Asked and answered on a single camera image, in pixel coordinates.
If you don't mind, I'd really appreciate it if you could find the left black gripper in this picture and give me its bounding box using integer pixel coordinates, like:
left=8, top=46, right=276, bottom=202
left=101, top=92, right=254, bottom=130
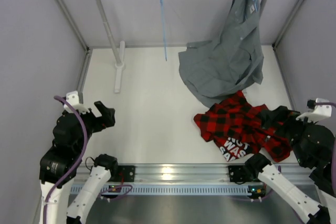
left=73, top=100, right=115, bottom=153

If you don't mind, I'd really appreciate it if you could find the red black plaid shirt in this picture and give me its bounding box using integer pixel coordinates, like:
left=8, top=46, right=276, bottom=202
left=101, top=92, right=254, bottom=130
left=194, top=91, right=291, bottom=162

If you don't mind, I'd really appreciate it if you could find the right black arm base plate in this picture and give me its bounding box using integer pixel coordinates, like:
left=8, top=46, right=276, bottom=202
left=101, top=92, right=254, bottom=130
left=228, top=165, right=259, bottom=185

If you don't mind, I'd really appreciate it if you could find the aluminium mounting rail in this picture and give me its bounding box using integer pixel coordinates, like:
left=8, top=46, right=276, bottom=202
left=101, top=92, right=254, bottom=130
left=75, top=163, right=313, bottom=185

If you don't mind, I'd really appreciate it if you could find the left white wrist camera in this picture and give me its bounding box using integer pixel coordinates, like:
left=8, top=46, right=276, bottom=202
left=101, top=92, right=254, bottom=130
left=65, top=91, right=89, bottom=114

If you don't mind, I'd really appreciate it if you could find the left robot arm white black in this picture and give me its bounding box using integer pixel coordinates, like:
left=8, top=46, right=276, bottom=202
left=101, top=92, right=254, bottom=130
left=39, top=101, right=119, bottom=223

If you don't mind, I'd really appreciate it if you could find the light blue wire hanger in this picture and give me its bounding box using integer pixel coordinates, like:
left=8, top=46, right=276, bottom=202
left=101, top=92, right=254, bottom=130
left=159, top=0, right=167, bottom=61

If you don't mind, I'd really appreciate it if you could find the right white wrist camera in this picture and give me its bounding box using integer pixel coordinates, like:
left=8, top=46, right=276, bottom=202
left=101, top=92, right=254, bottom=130
left=296, top=98, right=335, bottom=123

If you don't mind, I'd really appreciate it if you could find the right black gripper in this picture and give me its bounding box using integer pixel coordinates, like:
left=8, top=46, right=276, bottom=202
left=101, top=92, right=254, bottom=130
left=260, top=105, right=319, bottom=167

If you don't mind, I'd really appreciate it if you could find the grey button shirt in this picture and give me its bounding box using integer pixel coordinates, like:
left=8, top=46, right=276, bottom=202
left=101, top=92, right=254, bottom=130
left=178, top=0, right=264, bottom=108

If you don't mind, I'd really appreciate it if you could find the grey slotted cable duct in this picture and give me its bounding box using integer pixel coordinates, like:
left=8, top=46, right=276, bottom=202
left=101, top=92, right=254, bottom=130
left=70, top=184, right=266, bottom=196

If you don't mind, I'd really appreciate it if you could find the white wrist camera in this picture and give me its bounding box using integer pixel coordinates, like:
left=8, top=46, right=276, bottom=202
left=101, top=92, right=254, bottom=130
left=65, top=91, right=89, bottom=114
left=296, top=98, right=335, bottom=123

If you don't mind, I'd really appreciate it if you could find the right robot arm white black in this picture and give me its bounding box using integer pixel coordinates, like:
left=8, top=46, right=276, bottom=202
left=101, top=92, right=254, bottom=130
left=244, top=102, right=335, bottom=223

